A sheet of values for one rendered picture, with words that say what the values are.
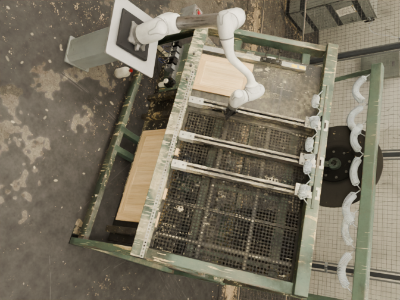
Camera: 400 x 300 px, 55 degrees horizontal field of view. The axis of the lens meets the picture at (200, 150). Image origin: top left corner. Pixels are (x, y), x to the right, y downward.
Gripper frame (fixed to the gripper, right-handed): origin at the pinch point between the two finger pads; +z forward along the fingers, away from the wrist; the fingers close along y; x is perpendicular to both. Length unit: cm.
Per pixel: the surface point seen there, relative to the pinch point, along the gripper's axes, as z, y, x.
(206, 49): 7, -23, 68
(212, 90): 7.6, -13.5, 27.6
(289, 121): -7, 52, 1
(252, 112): 0.3, 21.2, 7.7
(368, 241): -6, 117, -90
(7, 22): -20, -184, 41
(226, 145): 0.3, 1.3, -25.8
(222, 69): 7, -6, 49
